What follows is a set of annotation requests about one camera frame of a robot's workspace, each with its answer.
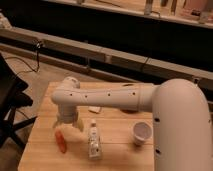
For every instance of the long metal rail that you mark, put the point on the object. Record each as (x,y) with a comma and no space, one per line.
(151,66)

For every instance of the black office chair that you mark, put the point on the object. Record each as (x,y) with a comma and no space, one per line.
(12,97)

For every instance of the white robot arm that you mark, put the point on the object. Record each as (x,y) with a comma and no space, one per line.
(181,117)

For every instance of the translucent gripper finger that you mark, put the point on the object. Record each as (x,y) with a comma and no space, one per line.
(56,125)
(79,124)

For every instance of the green ceramic bowl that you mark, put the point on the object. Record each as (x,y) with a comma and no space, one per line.
(128,111)

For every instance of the white sponge block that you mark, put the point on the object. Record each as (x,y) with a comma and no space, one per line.
(96,110)

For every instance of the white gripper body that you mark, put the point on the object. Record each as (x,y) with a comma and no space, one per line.
(67,114)

